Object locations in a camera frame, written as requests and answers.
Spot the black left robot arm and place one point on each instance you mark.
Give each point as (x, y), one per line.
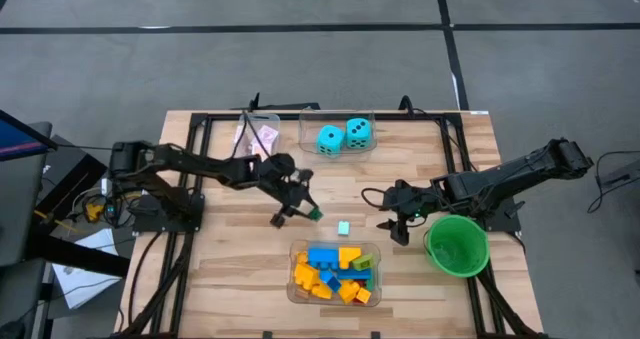
(200, 166)

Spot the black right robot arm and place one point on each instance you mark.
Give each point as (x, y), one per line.
(515, 176)

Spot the green toy block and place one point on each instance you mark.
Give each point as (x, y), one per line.
(370, 283)

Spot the brown toy block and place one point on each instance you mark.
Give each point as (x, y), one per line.
(301, 293)

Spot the small light green brick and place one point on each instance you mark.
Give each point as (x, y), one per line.
(363, 262)

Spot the black aluminium table frame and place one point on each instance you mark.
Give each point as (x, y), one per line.
(225, 116)

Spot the small clear plastic container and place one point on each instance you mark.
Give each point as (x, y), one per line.
(250, 121)

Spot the cyan foam die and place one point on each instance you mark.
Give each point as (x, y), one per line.
(358, 132)
(330, 140)

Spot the small yellow stud brick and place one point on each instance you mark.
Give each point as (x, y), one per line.
(363, 295)

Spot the yellow sloped toy block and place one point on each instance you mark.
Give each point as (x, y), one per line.
(348, 255)

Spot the blue sloped toy block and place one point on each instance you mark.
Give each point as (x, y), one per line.
(330, 280)

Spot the small dark green brick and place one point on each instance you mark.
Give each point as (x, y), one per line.
(316, 214)

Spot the small mint brick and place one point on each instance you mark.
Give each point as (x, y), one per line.
(343, 227)

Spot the yellow two-stud toy block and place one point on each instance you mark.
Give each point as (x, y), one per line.
(322, 291)

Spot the yellow tool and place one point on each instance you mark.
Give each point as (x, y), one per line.
(94, 212)

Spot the black monitor blue screen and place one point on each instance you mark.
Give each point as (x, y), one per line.
(15, 141)

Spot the clear plastic bin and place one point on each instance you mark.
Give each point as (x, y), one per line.
(307, 129)
(335, 301)

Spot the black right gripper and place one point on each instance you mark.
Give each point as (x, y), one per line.
(412, 201)

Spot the long blue toy block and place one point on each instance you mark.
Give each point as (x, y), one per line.
(322, 256)
(356, 274)

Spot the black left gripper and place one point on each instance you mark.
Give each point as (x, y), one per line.
(294, 189)

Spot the yellow notched toy block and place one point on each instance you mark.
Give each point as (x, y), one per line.
(301, 257)

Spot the white paper sheet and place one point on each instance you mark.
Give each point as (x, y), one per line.
(85, 279)

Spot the green plastic bucket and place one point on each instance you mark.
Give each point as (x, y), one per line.
(457, 249)

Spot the black camera bracket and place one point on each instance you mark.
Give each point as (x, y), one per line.
(405, 104)
(255, 104)

